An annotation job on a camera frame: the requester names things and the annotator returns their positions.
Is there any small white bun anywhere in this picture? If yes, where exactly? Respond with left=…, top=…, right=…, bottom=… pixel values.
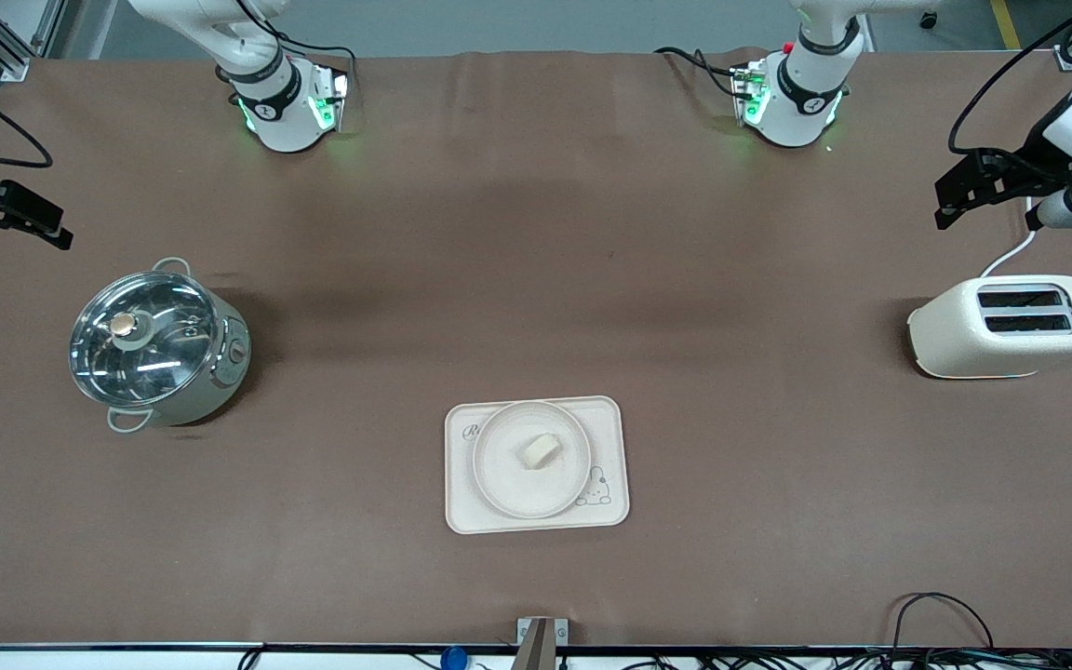
left=522, top=433, right=561, bottom=470

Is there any cream round plate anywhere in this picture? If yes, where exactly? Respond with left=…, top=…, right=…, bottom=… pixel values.
left=472, top=400, right=592, bottom=520

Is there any cream two-slot toaster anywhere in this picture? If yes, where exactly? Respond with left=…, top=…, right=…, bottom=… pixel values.
left=906, top=275, right=1072, bottom=381

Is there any glass pot lid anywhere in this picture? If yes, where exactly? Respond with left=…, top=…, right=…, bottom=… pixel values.
left=69, top=270, right=221, bottom=407

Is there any pale green electric pot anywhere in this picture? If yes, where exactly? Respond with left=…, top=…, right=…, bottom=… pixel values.
left=69, top=257, right=253, bottom=435

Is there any cream rectangular serving tray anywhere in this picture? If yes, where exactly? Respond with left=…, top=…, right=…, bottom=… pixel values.
left=444, top=395, right=632, bottom=536

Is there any brown table cover sheet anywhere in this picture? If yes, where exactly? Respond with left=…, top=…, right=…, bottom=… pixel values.
left=0, top=48, right=1072, bottom=650

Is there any white toaster power cable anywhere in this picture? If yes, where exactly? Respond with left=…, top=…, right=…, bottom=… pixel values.
left=977, top=195, right=1041, bottom=280

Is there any looped black cable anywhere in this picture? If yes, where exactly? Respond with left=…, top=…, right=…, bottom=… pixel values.
left=889, top=592, right=998, bottom=654

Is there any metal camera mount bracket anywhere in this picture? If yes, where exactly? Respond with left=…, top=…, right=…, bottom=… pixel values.
left=516, top=616, right=570, bottom=670

